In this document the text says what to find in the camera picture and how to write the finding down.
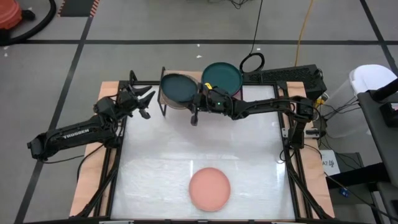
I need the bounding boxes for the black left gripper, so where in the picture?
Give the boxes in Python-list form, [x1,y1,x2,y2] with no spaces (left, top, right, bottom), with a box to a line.
[118,86,155,116]

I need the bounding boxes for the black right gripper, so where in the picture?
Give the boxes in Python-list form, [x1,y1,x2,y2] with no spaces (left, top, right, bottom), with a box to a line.
[186,82,234,114]

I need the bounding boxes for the dark teal plate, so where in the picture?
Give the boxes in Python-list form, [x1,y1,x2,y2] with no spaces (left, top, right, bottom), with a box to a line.
[160,73,199,103]

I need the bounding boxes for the teal green plate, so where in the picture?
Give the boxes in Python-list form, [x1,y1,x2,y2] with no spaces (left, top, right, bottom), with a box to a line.
[201,62,243,96]

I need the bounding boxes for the beige plate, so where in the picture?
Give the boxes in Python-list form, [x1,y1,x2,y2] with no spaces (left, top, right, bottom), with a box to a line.
[160,73,200,110]

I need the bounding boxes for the wooden shelf with black legs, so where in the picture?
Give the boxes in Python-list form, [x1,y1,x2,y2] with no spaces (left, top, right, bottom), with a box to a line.
[157,67,246,116]

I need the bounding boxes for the white glossy table sheet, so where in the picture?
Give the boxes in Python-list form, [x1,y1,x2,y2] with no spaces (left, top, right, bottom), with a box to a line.
[110,85,296,220]

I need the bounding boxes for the salmon plate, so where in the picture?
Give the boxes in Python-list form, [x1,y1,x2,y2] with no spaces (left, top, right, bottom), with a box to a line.
[188,167,231,212]

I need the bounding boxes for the black mat with striped edge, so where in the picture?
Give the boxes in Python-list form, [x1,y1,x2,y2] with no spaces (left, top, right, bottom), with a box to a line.
[57,0,100,18]

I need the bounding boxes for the white paper sign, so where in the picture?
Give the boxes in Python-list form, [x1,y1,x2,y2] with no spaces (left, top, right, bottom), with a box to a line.
[320,149,341,177]

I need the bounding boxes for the orange vacuum cleaner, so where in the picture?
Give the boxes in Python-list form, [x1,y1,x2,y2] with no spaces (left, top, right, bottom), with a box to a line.
[0,0,37,41]

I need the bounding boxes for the white plastic bin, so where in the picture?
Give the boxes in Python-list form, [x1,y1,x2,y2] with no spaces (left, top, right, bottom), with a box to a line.
[329,64,398,138]

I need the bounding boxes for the grey desk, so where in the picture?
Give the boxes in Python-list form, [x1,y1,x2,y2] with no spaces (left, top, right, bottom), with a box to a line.
[357,90,398,187]

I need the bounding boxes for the black metal table frame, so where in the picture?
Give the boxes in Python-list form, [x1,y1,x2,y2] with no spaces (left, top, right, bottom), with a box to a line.
[70,70,335,220]

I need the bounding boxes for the black looped cable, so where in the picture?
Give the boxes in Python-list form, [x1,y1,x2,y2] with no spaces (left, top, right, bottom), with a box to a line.
[238,0,266,73]

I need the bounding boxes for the yellow cable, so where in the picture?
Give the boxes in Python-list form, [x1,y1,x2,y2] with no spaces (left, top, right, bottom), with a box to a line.
[294,0,313,67]

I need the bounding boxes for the black vacuum hose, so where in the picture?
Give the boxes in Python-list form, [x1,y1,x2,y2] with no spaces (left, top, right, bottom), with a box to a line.
[0,0,57,47]

